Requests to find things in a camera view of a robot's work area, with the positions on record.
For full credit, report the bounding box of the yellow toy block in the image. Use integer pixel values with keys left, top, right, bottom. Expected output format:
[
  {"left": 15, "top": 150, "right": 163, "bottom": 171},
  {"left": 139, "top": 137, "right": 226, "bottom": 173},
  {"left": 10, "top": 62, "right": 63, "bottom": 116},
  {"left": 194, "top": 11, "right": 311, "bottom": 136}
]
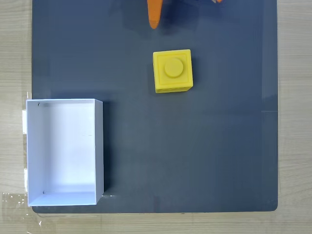
[{"left": 153, "top": 49, "right": 194, "bottom": 94}]

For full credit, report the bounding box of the white open cardboard box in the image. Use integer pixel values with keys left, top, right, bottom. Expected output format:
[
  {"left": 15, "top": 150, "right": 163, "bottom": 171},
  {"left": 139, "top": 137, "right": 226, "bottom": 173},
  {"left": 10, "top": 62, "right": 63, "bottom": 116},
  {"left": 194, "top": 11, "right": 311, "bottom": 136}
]
[{"left": 25, "top": 98, "right": 105, "bottom": 207}]

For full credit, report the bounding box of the dark grey table mat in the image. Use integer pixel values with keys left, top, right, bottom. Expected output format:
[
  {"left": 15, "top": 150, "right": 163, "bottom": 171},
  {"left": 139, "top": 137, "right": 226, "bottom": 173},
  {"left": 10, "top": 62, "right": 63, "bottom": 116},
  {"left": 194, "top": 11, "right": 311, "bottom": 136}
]
[{"left": 31, "top": 0, "right": 279, "bottom": 215}]

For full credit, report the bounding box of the clear adhesive tape sheet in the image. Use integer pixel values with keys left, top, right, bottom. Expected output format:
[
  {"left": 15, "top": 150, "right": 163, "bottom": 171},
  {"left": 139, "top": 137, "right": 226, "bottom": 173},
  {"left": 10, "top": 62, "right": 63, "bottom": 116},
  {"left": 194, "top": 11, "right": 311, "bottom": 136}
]
[{"left": 1, "top": 192, "right": 42, "bottom": 228}]

